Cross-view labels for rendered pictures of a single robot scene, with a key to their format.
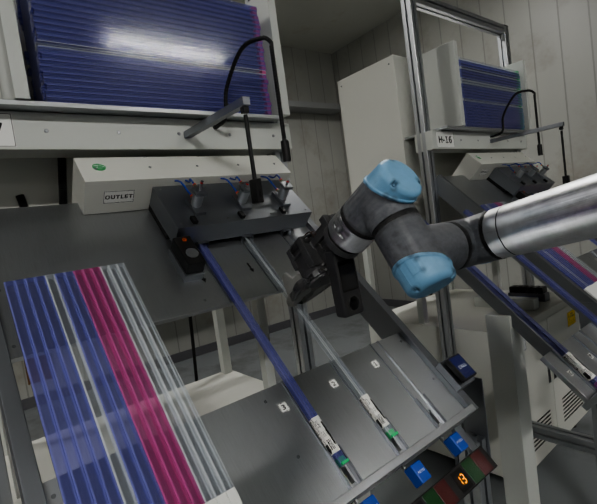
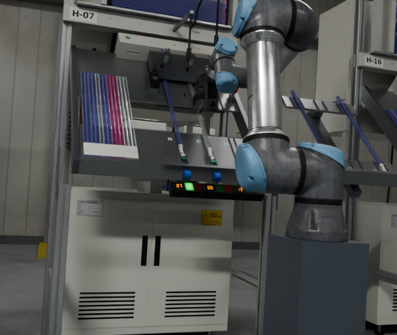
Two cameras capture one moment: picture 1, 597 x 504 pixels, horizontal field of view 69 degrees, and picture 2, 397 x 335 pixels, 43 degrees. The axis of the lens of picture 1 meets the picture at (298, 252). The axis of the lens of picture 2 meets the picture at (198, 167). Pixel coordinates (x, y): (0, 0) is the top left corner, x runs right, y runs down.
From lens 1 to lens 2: 1.32 m
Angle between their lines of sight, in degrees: 21
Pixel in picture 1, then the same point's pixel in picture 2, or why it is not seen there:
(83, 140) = (124, 24)
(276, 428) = (162, 142)
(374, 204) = (215, 54)
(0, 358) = (74, 91)
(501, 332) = not seen: hidden behind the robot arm
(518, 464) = not seen: hidden behind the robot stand
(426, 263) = (222, 75)
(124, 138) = (142, 26)
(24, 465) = (74, 116)
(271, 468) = (153, 150)
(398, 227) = (219, 62)
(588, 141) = not seen: outside the picture
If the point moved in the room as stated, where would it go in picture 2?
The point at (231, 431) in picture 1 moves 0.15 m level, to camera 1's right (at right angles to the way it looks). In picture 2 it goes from (144, 136) to (183, 137)
